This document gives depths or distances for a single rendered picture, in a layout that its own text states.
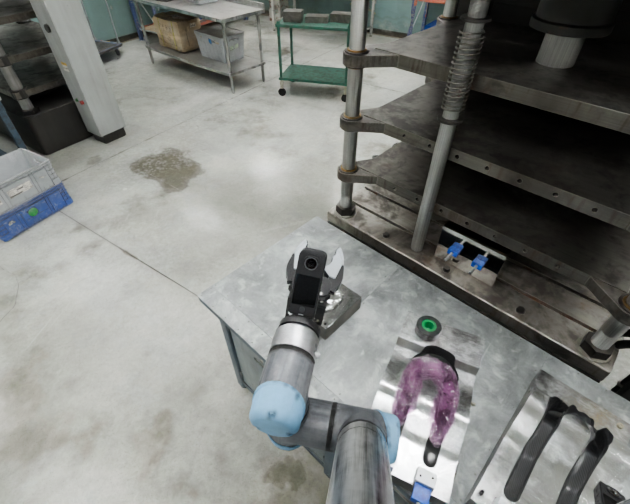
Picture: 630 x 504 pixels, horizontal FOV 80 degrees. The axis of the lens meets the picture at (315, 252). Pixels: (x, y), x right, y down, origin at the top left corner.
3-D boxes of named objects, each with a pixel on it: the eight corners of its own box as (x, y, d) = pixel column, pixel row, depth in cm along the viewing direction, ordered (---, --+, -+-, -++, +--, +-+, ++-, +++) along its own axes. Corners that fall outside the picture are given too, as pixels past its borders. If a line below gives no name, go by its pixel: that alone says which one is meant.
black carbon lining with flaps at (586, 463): (560, 547, 87) (580, 539, 81) (493, 492, 95) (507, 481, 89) (603, 434, 106) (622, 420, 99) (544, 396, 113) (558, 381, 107)
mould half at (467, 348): (443, 509, 99) (454, 498, 91) (351, 461, 107) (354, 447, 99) (475, 356, 131) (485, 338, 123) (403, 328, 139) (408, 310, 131)
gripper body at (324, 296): (290, 292, 75) (274, 344, 66) (295, 263, 69) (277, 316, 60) (328, 302, 75) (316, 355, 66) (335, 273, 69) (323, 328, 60)
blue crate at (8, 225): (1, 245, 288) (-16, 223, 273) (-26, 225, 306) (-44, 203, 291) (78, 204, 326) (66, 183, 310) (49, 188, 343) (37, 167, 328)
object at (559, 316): (601, 381, 132) (612, 371, 127) (327, 220, 196) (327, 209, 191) (653, 258, 176) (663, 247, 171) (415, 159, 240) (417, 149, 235)
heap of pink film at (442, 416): (445, 452, 103) (453, 442, 98) (383, 423, 109) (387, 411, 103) (463, 373, 120) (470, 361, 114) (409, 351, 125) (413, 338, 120)
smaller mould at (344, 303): (325, 340, 135) (325, 329, 130) (296, 317, 143) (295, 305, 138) (360, 308, 146) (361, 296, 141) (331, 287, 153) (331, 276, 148)
